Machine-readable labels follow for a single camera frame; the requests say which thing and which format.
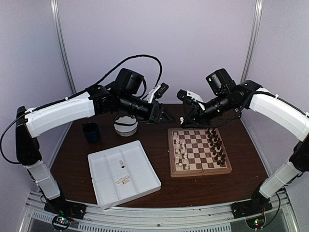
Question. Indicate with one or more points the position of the right aluminium corner post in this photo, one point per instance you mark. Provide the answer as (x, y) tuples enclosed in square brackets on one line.
[(257, 16)]

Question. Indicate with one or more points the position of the aluminium front frame rail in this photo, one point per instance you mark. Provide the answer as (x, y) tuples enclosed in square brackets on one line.
[(209, 218)]

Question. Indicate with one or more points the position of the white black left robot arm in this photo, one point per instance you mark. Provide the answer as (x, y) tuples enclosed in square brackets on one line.
[(31, 123)]

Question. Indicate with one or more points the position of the white scalloped bowl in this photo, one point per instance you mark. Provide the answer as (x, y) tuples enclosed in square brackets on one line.
[(126, 126)]

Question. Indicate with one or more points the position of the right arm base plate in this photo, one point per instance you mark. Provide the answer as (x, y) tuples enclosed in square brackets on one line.
[(249, 208)]

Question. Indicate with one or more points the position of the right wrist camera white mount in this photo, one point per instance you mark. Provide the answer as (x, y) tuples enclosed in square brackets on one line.
[(189, 97)]

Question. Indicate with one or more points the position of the aluminium corner post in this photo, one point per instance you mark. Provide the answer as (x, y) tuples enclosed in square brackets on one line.
[(257, 16), (61, 42)]

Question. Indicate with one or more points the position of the wooden chess board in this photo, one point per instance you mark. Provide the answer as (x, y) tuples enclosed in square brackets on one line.
[(198, 152)]

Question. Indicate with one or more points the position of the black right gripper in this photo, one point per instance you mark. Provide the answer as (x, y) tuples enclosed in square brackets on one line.
[(200, 117)]

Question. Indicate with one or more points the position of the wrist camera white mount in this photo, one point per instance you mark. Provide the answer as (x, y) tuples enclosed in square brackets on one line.
[(189, 97), (156, 93)]

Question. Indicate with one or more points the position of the row of dark chess pieces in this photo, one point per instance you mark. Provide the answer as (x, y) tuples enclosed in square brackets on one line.
[(216, 147)]

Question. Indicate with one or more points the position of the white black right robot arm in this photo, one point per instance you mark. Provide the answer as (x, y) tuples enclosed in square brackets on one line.
[(251, 95)]

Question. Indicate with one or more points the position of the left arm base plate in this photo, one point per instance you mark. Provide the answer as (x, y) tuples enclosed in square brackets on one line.
[(68, 209)]

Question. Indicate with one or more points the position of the dark blue cup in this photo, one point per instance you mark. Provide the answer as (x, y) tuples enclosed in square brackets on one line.
[(91, 132)]

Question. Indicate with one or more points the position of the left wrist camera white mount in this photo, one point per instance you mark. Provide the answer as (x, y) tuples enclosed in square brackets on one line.
[(156, 93)]

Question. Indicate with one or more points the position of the pile of white chess pieces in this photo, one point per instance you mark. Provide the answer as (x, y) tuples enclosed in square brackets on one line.
[(124, 180)]

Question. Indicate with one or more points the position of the left aluminium corner post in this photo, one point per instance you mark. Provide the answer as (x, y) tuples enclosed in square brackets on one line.
[(61, 42)]

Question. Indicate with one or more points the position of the white compartment tray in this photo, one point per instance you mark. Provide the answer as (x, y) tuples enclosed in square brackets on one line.
[(105, 170)]

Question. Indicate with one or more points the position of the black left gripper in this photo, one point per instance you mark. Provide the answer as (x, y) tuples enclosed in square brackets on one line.
[(156, 111)]

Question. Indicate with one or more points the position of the white piece in tray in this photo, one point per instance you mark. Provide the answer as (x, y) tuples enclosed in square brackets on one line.
[(122, 164)]

